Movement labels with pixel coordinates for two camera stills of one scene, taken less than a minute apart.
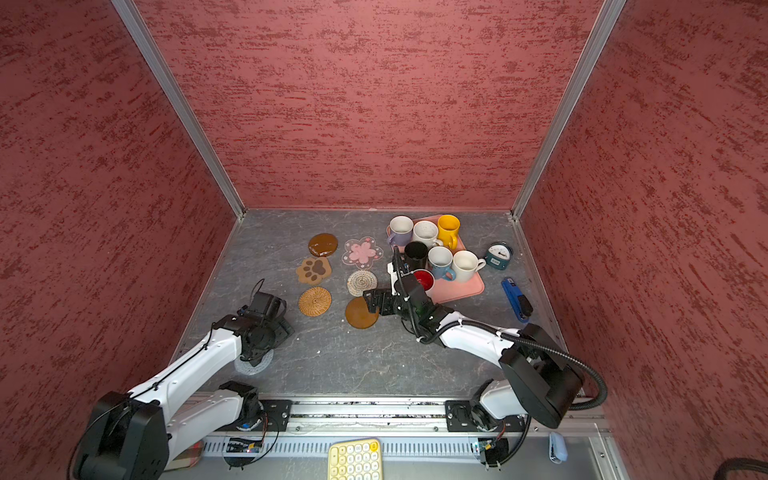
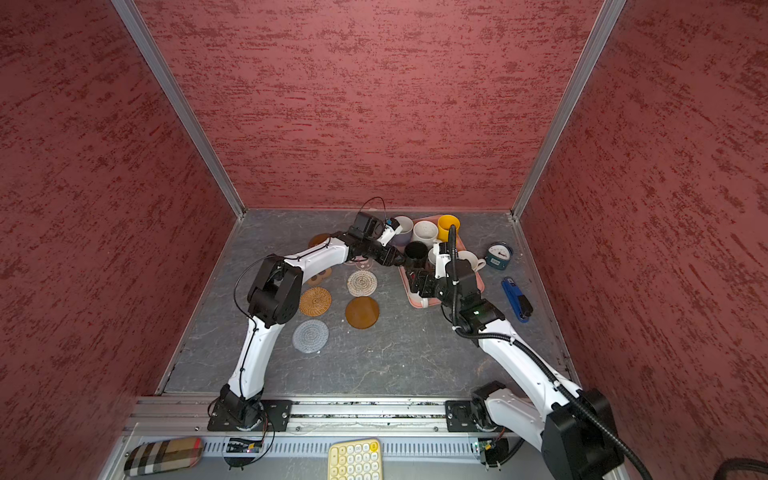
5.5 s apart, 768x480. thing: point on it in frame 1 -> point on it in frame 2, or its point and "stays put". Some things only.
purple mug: x=400 y=231 stays put
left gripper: x=282 y=329 -> x=388 y=255
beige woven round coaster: x=360 y=281 stays put
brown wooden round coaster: x=358 y=315 stays put
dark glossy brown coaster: x=323 y=244 stays put
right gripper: x=386 y=294 -> x=421 y=274
